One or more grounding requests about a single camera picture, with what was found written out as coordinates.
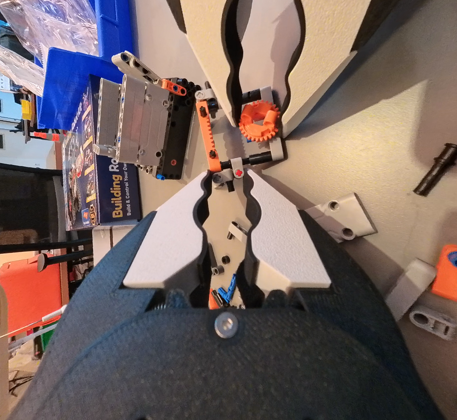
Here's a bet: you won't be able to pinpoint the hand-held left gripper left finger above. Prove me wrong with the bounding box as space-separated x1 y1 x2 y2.
123 173 215 298

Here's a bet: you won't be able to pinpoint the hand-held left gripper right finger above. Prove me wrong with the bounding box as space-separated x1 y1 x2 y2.
247 171 333 298

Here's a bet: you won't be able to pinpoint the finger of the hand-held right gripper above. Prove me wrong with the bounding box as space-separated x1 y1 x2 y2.
172 0 241 119
281 0 387 137

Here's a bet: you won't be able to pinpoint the light grey panel piece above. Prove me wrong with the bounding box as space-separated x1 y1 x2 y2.
304 192 378 242

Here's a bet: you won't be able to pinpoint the grey beam with black pin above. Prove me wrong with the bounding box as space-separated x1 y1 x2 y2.
236 86 286 164

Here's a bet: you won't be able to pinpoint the small orange gear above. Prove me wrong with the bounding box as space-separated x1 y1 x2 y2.
238 101 280 142

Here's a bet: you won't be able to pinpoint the small orange grey subassembly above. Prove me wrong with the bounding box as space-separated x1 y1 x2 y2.
197 85 250 189

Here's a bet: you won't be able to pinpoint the blue storage bin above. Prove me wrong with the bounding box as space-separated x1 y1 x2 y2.
36 0 136 129

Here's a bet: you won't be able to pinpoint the clear plastic bags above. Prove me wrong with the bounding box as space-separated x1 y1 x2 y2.
0 0 97 96

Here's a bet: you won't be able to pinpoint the blue robot kit box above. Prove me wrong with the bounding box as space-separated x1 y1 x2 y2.
63 74 143 231

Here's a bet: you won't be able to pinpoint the grey black robot model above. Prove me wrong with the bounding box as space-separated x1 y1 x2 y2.
95 51 197 178

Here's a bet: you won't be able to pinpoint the grey straight beam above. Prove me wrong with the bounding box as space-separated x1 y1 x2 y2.
386 258 436 321

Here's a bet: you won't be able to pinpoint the orange storage bin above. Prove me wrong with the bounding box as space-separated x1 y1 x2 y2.
0 260 68 335

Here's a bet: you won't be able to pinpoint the small orange piece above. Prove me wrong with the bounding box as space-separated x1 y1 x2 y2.
431 243 457 303

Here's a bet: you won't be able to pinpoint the black pin with grey connector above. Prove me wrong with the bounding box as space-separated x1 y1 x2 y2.
409 305 457 341

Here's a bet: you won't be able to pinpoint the loose black pin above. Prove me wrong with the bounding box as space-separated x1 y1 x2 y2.
413 142 457 197

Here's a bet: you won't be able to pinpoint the small grey bracket piece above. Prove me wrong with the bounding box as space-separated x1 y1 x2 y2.
227 222 252 239

